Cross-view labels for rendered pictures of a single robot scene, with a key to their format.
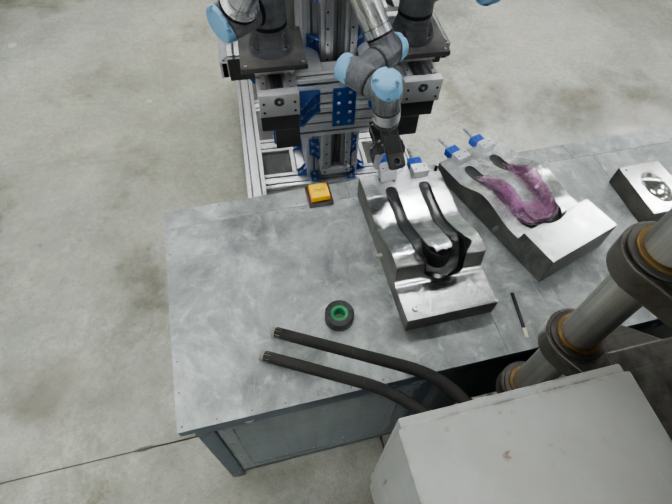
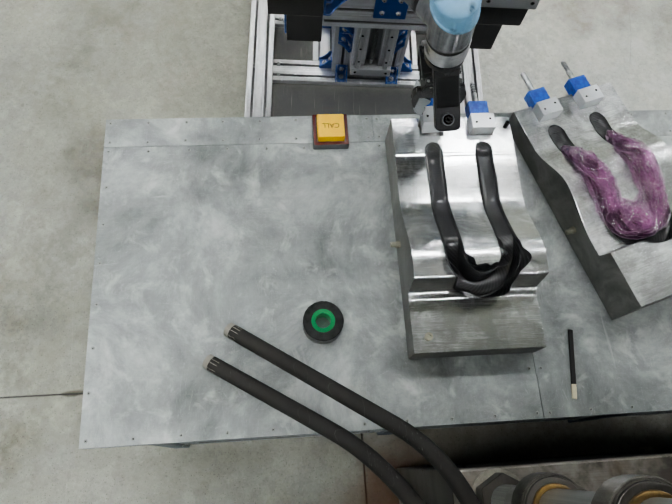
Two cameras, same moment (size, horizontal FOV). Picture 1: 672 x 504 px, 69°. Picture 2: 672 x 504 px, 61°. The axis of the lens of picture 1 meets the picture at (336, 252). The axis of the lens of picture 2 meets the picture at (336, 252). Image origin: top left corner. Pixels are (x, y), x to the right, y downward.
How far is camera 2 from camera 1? 0.35 m
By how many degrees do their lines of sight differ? 13
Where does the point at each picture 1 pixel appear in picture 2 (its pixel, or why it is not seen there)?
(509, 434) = not seen: outside the picture
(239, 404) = (166, 424)
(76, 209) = (21, 60)
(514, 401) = not seen: outside the picture
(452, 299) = (483, 331)
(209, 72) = not seen: outside the picture
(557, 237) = (657, 268)
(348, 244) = (357, 215)
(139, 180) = (109, 32)
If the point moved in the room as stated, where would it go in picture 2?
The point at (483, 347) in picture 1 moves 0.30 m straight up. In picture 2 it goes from (511, 402) to (582, 381)
